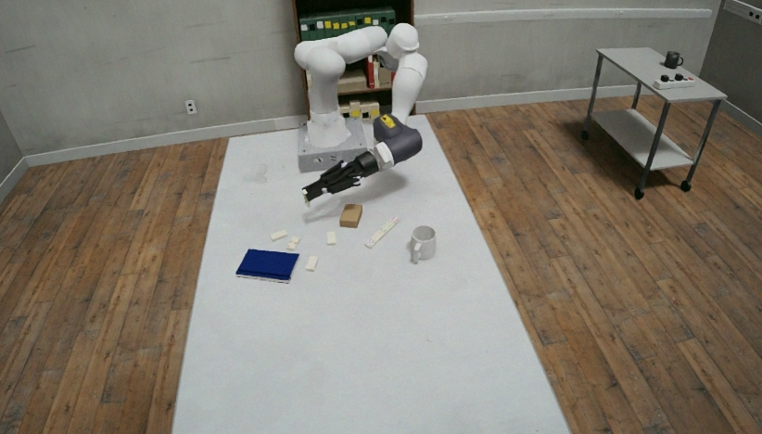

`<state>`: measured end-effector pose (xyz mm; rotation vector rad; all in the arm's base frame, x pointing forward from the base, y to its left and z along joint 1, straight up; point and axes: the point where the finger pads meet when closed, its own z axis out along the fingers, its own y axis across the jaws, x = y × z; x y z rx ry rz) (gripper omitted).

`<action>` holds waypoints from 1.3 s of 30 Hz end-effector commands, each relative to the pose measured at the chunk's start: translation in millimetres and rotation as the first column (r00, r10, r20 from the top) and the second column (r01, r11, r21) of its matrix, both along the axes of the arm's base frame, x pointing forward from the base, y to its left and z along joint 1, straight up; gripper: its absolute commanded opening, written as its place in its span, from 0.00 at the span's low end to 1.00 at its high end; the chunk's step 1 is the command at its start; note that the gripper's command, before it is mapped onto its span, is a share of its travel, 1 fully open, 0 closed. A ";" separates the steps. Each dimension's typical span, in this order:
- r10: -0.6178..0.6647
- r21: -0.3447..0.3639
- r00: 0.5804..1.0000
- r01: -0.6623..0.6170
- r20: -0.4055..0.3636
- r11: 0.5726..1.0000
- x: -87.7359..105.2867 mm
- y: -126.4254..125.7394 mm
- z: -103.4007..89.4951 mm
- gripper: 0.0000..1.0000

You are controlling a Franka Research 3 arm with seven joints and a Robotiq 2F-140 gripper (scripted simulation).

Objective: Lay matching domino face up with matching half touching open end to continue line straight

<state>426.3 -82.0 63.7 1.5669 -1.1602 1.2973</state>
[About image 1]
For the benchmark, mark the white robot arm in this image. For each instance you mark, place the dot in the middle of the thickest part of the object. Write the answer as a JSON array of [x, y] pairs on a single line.
[[327, 127]]

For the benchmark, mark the brown rectangular box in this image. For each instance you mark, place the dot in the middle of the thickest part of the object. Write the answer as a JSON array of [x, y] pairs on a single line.
[[351, 216]]

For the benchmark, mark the grey mug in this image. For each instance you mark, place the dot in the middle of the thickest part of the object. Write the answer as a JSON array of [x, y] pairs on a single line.
[[427, 248]]

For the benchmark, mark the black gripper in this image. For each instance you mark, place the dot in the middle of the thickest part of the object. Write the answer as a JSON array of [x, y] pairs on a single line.
[[364, 165]]

